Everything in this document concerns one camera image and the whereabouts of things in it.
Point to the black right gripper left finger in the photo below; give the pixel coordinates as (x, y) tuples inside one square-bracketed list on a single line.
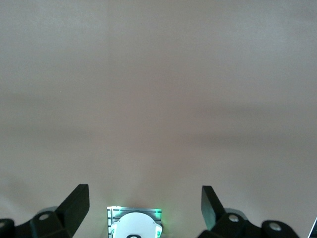
[(64, 220)]

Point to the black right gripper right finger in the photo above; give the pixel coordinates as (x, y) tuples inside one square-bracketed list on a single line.
[(223, 223)]

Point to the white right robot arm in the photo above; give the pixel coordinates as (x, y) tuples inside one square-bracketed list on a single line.
[(135, 225)]

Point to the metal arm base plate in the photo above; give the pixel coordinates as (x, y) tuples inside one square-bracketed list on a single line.
[(111, 213)]

